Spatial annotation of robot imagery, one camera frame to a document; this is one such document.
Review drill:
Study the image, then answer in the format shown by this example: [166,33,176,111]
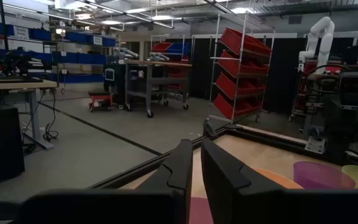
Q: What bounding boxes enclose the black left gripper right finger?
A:
[201,138,291,224]

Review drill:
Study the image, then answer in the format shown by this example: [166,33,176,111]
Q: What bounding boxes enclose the orange plastic bowl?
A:
[253,167,305,190]

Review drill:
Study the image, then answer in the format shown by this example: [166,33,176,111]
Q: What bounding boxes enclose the black right arm cable loop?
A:
[305,63,349,95]

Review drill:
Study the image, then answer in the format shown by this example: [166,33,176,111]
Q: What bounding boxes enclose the black hanging desk cables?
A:
[20,88,60,155]

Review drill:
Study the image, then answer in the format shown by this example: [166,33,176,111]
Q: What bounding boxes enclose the red low rolling stool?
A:
[88,90,114,113]

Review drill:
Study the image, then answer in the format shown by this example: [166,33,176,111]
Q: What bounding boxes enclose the shelving with blue bins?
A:
[0,18,117,84]

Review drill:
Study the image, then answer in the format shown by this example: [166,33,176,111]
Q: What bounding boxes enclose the black robot device on desk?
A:
[0,46,53,82]

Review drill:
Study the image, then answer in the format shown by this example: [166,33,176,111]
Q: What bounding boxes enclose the grey metal mounting bracket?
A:
[305,136,326,155]

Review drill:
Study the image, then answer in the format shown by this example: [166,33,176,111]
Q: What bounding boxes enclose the wire rack with mixed bins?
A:
[150,34,192,64]

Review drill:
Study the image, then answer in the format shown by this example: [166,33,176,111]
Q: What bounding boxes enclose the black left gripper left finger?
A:
[135,139,194,224]

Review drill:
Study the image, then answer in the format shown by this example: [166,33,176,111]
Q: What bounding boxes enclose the pink plastic bowl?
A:
[188,196,214,224]

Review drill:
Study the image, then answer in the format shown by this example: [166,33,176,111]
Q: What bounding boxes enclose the wheeled workbench with wooden top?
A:
[123,58,193,119]

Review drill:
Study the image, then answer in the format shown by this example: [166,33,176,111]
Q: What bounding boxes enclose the wooden desk with grey legs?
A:
[0,73,58,150]

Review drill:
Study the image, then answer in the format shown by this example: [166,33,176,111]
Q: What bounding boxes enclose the wire rack with red bins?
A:
[208,11,276,124]

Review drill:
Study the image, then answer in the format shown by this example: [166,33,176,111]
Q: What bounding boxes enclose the purple translucent plastic bowl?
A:
[293,161,356,190]

